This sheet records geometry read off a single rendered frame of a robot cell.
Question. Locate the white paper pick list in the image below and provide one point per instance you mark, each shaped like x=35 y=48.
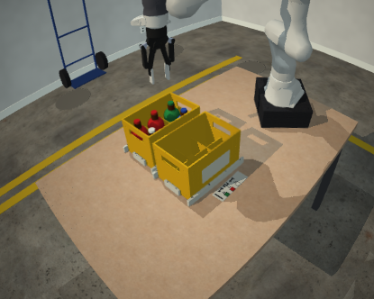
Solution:
x=229 y=186

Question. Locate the white bottle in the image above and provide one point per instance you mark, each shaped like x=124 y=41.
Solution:
x=151 y=131

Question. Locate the blue bottle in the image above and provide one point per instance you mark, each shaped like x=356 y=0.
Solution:
x=183 y=111

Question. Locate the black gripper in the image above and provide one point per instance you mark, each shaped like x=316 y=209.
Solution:
x=154 y=41

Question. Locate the yellow divided crate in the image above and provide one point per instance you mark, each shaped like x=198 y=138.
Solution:
x=193 y=164
x=144 y=147

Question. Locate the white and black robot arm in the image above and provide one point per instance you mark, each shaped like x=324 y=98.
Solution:
x=286 y=44

